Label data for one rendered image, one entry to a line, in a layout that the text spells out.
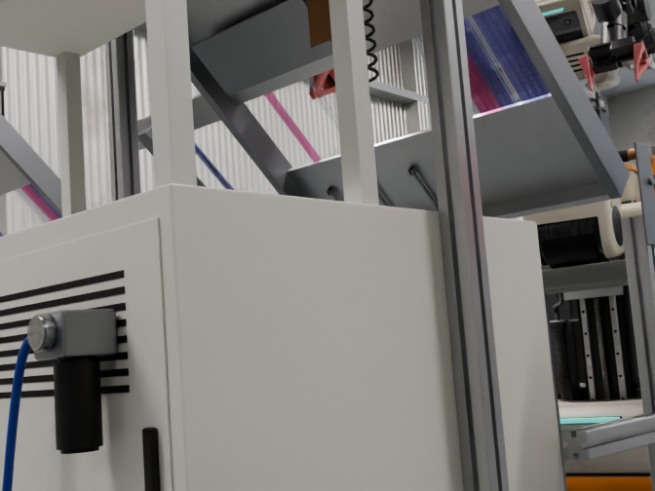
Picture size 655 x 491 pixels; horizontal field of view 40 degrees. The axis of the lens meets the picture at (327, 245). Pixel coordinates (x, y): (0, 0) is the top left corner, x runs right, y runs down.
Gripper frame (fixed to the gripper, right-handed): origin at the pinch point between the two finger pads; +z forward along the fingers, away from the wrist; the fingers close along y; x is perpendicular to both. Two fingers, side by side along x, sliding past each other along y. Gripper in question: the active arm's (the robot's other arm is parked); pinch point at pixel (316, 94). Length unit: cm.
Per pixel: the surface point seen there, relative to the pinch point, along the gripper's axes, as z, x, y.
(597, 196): 4, 33, 45
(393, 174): 0.8, 21.3, 5.6
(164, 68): 65, -34, 48
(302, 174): 0.9, 15.8, -15.7
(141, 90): -194, 41, -297
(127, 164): 29.7, -11.7, -21.0
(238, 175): -216, 121, -302
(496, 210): 2.9, 33.1, 24.1
